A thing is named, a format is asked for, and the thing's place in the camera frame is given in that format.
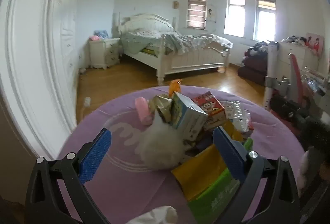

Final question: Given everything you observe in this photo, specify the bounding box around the window with brown blind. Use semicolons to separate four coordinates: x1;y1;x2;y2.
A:
187;0;208;29

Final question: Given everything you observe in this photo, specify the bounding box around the white crumpled tissue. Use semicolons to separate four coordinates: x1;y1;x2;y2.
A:
126;205;178;224

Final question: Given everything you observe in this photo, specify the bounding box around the dark fuzzy cloth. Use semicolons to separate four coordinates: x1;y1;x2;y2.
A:
300;113;330;153

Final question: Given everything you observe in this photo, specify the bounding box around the cluttered desk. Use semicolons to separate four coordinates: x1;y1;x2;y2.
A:
300;66;330;102

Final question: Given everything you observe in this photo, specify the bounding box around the white dresser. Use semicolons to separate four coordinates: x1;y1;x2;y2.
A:
268;40;321;77

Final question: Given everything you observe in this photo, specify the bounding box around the white post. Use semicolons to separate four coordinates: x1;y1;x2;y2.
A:
262;42;281;111

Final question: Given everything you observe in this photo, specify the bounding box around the small wall poster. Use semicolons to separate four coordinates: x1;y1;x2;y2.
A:
207;5;217;22

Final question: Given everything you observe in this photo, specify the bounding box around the purple tablecloth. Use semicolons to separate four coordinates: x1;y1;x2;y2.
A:
57;85;306;224

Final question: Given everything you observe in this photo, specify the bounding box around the orange packet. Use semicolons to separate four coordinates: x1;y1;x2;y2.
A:
169;79;183;98

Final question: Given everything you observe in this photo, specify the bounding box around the yellow plastic bag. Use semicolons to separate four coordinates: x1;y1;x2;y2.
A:
171;121;244;201

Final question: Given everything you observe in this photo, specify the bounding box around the pale green bedding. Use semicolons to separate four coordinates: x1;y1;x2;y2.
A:
120;30;232;55

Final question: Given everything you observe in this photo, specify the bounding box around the bright window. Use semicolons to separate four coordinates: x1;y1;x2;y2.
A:
254;0;277;42
224;0;246;35

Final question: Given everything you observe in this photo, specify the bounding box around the pink roll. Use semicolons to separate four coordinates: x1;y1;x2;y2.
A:
134;97;151;126

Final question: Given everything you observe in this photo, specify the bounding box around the white nightstand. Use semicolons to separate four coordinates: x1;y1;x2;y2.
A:
88;38;121;70

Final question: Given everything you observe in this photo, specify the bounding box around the blue and white carton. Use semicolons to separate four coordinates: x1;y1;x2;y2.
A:
170;91;209;140

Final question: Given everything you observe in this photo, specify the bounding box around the white bed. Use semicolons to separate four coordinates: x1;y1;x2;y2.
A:
117;13;234;86

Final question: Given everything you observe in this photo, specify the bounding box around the white wardrobe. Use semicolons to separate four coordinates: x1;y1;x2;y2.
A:
0;0;81;160

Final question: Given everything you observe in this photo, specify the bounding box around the red carton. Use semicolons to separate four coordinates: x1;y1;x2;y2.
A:
193;91;226;132

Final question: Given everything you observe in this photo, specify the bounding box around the pink picture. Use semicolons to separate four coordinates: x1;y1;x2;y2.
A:
305;32;325;57

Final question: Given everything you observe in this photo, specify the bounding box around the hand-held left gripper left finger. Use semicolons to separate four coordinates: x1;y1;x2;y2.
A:
25;128;112;224

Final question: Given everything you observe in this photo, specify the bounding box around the clear plastic packaging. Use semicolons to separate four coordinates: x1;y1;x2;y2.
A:
222;101;254;134

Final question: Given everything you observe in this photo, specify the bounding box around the gold foil wrapper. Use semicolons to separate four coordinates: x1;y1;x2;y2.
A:
149;94;173;125

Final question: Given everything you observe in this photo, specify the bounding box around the white fluffy ball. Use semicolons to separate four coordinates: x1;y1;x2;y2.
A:
138;110;185;170

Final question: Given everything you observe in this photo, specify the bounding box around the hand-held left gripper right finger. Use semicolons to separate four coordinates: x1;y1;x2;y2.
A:
213;126;301;224

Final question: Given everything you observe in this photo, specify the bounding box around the pink and grey chair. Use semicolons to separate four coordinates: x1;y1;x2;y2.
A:
263;53;313;121

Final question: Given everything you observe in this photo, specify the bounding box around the green box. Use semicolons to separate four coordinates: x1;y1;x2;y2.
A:
187;137;254;224

